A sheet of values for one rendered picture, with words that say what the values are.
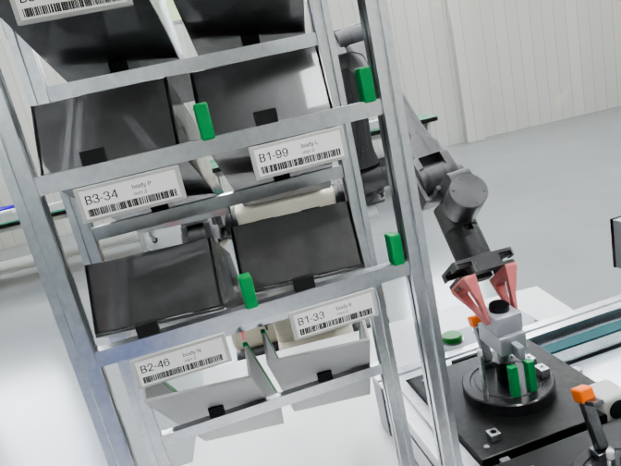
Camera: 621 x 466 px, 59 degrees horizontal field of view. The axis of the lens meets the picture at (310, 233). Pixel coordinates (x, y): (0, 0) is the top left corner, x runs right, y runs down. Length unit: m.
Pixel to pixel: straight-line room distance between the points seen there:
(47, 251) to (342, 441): 0.73
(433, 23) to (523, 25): 1.49
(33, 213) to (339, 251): 0.29
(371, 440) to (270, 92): 0.71
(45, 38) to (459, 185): 0.57
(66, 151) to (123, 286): 0.14
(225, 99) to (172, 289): 0.20
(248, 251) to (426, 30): 8.96
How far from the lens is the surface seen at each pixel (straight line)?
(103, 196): 0.49
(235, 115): 0.55
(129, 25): 0.61
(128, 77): 0.66
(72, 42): 0.63
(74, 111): 0.57
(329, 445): 1.09
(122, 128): 0.55
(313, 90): 0.55
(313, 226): 0.58
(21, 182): 0.51
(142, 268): 0.58
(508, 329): 0.88
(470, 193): 0.85
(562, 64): 10.39
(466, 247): 0.89
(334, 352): 0.71
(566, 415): 0.91
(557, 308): 1.47
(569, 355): 1.13
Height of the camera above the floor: 1.50
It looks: 15 degrees down
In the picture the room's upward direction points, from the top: 12 degrees counter-clockwise
